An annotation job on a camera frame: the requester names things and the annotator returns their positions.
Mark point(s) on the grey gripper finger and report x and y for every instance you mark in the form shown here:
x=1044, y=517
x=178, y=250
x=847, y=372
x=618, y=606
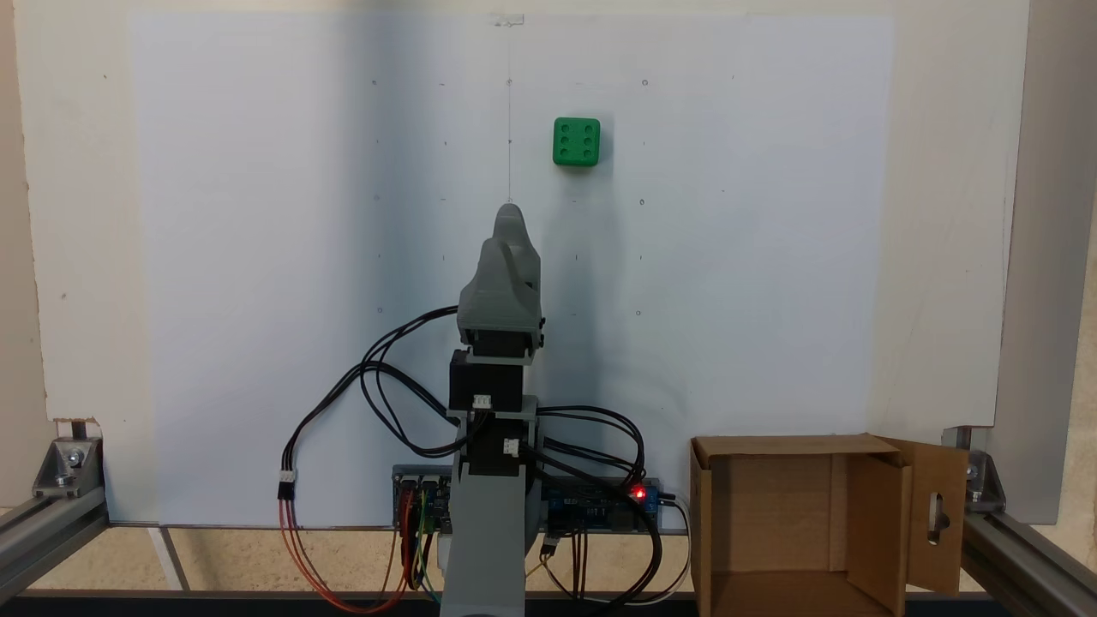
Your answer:
x=524, y=257
x=493, y=270

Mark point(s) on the blue circuit board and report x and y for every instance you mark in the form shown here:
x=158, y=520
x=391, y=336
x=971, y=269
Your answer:
x=591, y=506

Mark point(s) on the metal corner bracket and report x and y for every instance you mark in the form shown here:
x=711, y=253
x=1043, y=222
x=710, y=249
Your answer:
x=68, y=467
x=984, y=484

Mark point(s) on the aluminium frame rail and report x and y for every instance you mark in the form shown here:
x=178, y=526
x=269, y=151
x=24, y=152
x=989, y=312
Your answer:
x=43, y=536
x=1028, y=566

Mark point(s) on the open cardboard box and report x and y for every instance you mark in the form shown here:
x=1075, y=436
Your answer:
x=771, y=523

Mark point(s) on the clear tape piece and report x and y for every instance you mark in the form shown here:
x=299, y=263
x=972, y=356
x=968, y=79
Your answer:
x=507, y=19

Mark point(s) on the large white paper sheet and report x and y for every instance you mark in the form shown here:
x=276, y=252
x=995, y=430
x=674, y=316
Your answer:
x=257, y=257

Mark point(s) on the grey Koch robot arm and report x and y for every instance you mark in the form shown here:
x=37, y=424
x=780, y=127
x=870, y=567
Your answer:
x=488, y=531

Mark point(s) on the green die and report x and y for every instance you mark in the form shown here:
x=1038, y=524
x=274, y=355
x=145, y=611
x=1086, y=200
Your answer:
x=576, y=141

